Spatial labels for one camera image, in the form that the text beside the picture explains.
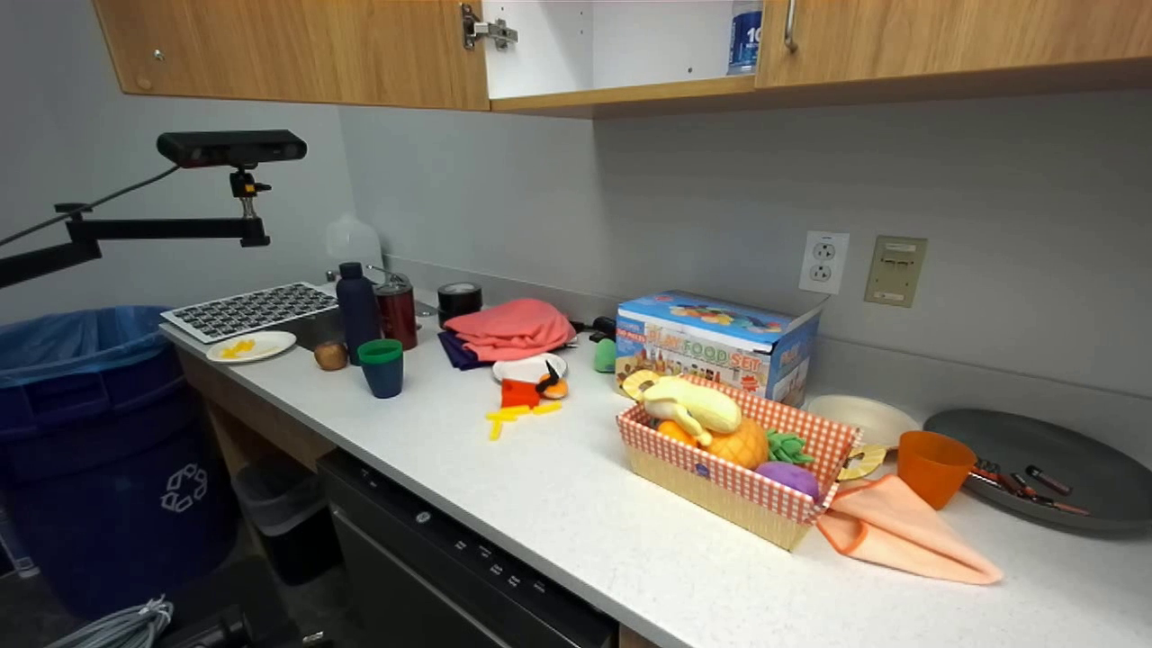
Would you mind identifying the dark red bottle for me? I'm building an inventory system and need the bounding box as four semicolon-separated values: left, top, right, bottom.
373;269;421;354

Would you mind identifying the red checkered paper basket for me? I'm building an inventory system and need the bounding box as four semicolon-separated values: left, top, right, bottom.
613;379;863;553

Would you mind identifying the pink folded cloth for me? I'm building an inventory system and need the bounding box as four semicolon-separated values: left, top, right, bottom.
441;294;581;368

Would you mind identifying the blue cup green rim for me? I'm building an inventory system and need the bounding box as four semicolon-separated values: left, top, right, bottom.
354;334;410;404

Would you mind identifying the pale yellow toy chicken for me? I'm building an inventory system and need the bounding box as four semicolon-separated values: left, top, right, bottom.
620;368;750;450

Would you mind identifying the orange plastic cup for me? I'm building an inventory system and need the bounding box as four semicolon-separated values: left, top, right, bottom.
896;430;980;515

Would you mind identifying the blue recycling bin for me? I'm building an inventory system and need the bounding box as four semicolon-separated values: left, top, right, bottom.
0;301;245;624

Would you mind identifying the small black waste bin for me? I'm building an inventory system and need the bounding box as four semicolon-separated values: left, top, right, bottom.
231;461;345;590

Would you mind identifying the peach cloth napkin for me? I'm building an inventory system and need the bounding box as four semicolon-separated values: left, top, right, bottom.
815;470;1008;590

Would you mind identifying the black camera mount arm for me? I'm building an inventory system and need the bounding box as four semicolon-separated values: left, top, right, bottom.
0;166;275;292

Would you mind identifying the purple toy food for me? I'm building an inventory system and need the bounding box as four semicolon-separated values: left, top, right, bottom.
756;461;825;505

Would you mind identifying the black round container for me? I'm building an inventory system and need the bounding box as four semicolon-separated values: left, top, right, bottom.
437;282;486;325

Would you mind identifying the metal cabinet hinge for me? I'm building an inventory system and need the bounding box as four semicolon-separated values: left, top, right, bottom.
462;4;522;55

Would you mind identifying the orange toy fruit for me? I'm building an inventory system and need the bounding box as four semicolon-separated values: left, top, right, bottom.
703;422;774;474

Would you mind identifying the orange black toy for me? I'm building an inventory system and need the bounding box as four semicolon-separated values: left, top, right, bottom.
536;355;572;404

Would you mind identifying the wooden overhead cabinet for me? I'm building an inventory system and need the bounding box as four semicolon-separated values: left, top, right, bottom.
477;0;1152;119

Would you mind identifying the black dishwasher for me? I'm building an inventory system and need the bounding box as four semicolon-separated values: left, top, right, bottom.
318;445;624;648

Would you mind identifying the grey crumpled bag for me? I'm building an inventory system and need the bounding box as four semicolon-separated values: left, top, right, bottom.
45;594;181;648

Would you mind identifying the white wall outlet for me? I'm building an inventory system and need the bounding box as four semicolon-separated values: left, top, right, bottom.
795;226;853;300

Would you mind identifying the black stereo camera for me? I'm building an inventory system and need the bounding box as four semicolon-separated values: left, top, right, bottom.
156;126;311;172

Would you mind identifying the wooden cabinet door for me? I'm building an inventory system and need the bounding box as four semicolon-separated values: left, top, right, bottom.
751;0;1152;89
90;0;494;116

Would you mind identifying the blue white canister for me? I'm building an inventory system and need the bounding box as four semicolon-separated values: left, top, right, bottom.
728;0;767;79

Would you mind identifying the grey round tray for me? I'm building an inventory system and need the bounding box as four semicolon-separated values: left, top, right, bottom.
920;407;1152;542

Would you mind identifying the white bowl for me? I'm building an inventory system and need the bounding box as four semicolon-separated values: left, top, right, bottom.
799;391;924;458

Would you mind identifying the beige wall plate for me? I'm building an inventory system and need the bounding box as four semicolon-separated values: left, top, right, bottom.
860;229;930;311

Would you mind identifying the small white plate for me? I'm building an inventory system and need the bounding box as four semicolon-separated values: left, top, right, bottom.
203;328;299;368

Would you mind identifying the green toy vegetable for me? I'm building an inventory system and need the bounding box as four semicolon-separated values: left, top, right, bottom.
767;430;815;470

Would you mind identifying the blue toy food box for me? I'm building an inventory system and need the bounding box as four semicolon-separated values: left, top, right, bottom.
613;292;825;412

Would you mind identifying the dark blue cloth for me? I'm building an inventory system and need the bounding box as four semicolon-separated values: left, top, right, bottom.
437;328;486;376

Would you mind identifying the dark blue bottle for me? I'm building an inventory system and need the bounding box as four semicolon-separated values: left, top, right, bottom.
331;258;386;360

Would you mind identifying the grid dish drying mat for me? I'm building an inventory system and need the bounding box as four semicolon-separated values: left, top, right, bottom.
159;278;343;349

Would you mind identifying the clear plastic bottle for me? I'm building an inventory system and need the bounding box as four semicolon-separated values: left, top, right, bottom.
320;211;389;289

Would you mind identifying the dark red strip toy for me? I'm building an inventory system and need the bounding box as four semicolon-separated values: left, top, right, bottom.
967;458;1091;523

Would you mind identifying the yellow toy ring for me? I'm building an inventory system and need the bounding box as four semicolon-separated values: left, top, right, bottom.
836;444;891;485

